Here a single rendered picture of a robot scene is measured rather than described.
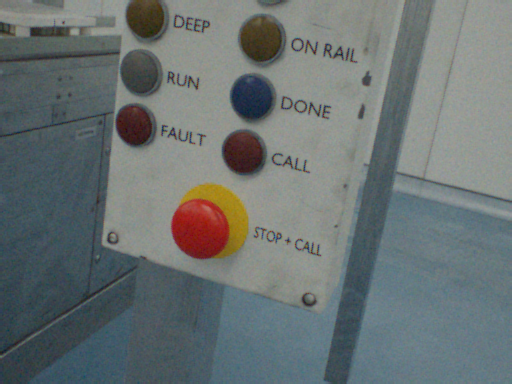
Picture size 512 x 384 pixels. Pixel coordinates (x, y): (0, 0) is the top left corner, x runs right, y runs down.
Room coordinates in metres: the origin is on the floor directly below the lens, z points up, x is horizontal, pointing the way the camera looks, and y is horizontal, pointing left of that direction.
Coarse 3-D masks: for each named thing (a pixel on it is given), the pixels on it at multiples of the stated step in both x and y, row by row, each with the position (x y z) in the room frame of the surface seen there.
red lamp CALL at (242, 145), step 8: (232, 136) 0.42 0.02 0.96; (240, 136) 0.42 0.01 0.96; (248, 136) 0.42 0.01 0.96; (232, 144) 0.42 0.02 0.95; (240, 144) 0.42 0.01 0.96; (248, 144) 0.42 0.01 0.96; (256, 144) 0.42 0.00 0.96; (224, 152) 0.43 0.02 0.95; (232, 152) 0.42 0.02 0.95; (240, 152) 0.42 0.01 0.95; (248, 152) 0.42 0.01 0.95; (256, 152) 0.42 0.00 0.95; (232, 160) 0.42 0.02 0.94; (240, 160) 0.42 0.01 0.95; (248, 160) 0.42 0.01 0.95; (256, 160) 0.42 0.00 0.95; (232, 168) 0.42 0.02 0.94; (240, 168) 0.42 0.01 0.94; (248, 168) 0.42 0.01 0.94; (256, 168) 0.42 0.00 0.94
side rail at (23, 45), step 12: (12, 36) 1.30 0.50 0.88; (24, 36) 1.33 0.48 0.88; (36, 36) 1.36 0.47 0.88; (48, 36) 1.40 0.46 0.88; (60, 36) 1.43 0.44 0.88; (72, 36) 1.46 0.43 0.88; (84, 36) 1.50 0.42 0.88; (96, 36) 1.55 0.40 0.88; (108, 36) 1.59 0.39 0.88; (120, 36) 1.64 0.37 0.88; (0, 48) 1.25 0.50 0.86; (12, 48) 1.29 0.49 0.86; (24, 48) 1.32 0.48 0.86; (36, 48) 1.35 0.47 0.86; (48, 48) 1.39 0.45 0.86; (60, 48) 1.43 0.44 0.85; (72, 48) 1.46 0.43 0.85; (84, 48) 1.51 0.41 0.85; (96, 48) 1.55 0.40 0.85; (108, 48) 1.60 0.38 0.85
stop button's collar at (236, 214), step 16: (192, 192) 0.43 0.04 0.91; (208, 192) 0.43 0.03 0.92; (224, 192) 0.43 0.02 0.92; (224, 208) 0.43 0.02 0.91; (240, 208) 0.42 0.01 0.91; (240, 224) 0.42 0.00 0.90; (240, 240) 0.42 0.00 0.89; (272, 240) 0.42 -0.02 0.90; (288, 240) 0.42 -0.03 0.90; (224, 256) 0.43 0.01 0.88
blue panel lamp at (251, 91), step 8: (240, 80) 0.42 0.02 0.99; (248, 80) 0.42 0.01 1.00; (256, 80) 0.42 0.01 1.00; (240, 88) 0.42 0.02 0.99; (248, 88) 0.42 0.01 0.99; (256, 88) 0.42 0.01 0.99; (264, 88) 0.42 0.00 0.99; (232, 96) 0.43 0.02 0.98; (240, 96) 0.42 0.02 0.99; (248, 96) 0.42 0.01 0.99; (256, 96) 0.42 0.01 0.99; (264, 96) 0.42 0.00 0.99; (240, 104) 0.42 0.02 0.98; (248, 104) 0.42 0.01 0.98; (256, 104) 0.42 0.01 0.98; (264, 104) 0.42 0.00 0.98; (240, 112) 0.42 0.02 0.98; (248, 112) 0.42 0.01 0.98; (256, 112) 0.42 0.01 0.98; (264, 112) 0.42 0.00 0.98
